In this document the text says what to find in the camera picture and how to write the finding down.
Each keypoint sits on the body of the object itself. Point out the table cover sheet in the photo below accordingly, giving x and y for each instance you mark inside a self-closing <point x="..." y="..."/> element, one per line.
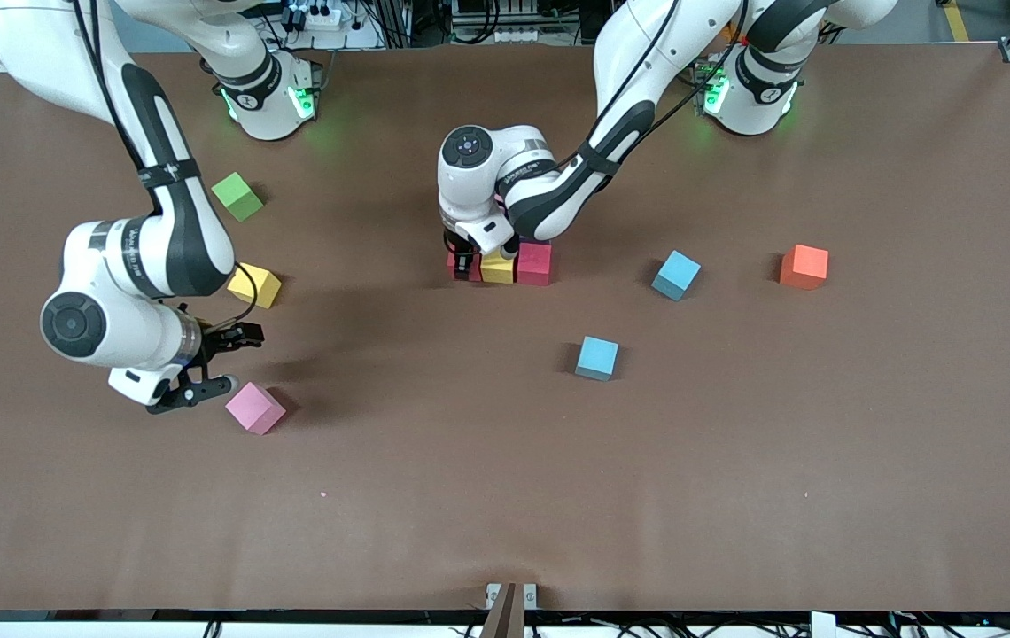
<point x="505" y="461"/>

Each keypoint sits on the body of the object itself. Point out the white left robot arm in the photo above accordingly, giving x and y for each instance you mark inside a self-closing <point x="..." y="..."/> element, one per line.
<point x="487" y="190"/>

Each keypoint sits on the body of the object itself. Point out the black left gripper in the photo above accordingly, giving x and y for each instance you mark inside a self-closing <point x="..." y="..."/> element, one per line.
<point x="463" y="260"/>

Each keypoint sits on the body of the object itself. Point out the blue foam cube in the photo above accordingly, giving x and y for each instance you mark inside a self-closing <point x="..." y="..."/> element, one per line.
<point x="597" y="357"/>
<point x="675" y="275"/>

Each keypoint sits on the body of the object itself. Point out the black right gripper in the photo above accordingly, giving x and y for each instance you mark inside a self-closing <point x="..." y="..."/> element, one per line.
<point x="214" y="345"/>

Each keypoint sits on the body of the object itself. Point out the green foam cube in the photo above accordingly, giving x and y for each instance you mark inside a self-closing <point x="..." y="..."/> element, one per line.
<point x="237" y="197"/>

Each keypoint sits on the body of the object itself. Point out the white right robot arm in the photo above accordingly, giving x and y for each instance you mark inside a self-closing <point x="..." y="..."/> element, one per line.
<point x="142" y="257"/>

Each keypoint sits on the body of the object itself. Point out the orange foam cube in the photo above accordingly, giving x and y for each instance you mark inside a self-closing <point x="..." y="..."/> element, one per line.
<point x="804" y="268"/>

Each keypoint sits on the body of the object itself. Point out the white power strip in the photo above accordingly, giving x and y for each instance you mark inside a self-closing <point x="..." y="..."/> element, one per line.
<point x="516" y="35"/>
<point x="323" y="16"/>

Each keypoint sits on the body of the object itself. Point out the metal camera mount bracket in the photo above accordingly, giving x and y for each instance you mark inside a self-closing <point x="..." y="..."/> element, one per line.
<point x="509" y="611"/>

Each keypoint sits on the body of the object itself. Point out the red foam cube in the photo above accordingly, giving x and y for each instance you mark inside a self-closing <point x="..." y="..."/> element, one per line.
<point x="534" y="264"/>
<point x="451" y="266"/>

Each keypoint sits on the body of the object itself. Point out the pink foam cube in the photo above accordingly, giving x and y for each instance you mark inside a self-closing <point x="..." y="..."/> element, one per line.
<point x="255" y="408"/>

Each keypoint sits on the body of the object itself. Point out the small white box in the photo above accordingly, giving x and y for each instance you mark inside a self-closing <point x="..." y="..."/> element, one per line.
<point x="822" y="626"/>

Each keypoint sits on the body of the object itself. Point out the yellow foam cube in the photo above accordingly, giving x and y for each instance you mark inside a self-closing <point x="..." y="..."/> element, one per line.
<point x="498" y="268"/>
<point x="261" y="285"/>

